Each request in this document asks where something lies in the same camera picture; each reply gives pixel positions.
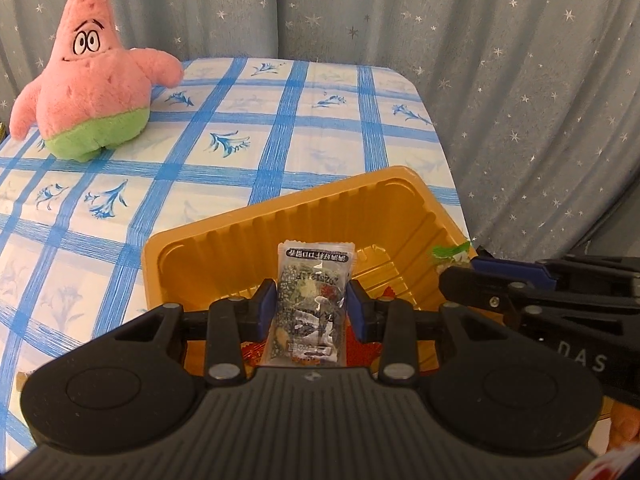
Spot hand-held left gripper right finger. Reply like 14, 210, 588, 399
349, 280, 506, 386

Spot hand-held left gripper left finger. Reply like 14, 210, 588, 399
114, 280, 277, 386

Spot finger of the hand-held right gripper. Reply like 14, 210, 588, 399
472, 255, 640, 288
439, 266, 640, 318

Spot green snack packet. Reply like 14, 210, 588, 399
431, 239, 473, 267

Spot clear mixed nut packet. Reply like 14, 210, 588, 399
262, 240, 355, 368

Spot red snack packet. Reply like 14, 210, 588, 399
242, 327, 388, 376

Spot orange plastic tray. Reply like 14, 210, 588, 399
141, 165, 501, 376

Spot person's right hand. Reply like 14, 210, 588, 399
607, 402, 640, 450

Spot red and white packet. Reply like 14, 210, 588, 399
575, 442, 640, 480

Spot blue checked tablecloth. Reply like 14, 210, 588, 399
0, 56, 471, 461

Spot grey star-print curtain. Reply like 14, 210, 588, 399
0, 0, 640, 281

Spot pink starfish plush toy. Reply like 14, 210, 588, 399
9, 0, 185, 163

